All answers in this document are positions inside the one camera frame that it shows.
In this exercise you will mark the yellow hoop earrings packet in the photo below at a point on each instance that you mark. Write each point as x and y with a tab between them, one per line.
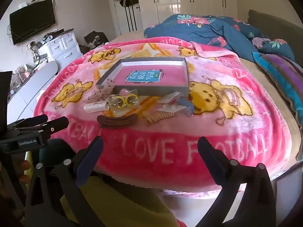
131	100

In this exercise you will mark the black television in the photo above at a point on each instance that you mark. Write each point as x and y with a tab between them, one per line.
30	21

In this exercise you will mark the person's left hand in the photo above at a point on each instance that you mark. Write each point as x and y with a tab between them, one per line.
23	176

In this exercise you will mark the blue hair clip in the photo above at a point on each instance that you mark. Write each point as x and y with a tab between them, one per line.
184	104

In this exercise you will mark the brown hair clip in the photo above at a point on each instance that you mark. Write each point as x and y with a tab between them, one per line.
113	122

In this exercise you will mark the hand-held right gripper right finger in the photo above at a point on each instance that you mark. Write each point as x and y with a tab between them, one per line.
210	162

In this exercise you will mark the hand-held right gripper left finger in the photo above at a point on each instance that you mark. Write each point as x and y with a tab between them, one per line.
90	162

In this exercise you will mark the grey shallow cardboard box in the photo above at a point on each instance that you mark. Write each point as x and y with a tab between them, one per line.
151	88

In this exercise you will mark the black bag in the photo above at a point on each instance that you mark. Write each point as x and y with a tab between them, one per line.
94	39

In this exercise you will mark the purple cloth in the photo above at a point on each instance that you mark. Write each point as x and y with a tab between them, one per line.
260	43

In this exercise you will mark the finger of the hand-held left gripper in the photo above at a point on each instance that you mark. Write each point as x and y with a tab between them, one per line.
56	125
30	120

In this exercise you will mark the white oval board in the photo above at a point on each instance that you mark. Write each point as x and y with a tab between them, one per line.
40	82

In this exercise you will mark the small pink accessory packet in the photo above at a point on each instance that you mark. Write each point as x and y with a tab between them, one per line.
125	91

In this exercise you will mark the white drawer cabinet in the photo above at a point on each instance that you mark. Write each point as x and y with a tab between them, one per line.
64	49

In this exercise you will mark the white door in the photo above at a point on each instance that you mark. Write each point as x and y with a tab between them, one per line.
116	19

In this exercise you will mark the white wardrobe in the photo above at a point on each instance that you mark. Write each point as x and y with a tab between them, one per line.
201	0

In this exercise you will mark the dotted sheer scrunchie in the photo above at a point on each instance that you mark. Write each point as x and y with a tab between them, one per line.
99	94

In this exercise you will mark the beige bed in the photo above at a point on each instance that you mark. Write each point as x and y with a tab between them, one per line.
127	37

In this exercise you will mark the striped pillow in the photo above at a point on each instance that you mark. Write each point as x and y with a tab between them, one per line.
284	80

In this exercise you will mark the pink printed blanket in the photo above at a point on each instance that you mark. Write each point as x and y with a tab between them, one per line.
213	134

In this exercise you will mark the blue floral quilt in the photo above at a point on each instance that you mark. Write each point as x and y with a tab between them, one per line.
201	33

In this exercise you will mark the green headboard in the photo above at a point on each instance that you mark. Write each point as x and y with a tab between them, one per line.
272	21

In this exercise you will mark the person's yellow clothing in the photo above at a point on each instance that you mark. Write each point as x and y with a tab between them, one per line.
123	205

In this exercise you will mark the white router box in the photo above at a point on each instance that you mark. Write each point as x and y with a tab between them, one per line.
23	4

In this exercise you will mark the white translucent hair clip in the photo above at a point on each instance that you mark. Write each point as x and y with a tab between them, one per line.
94	107

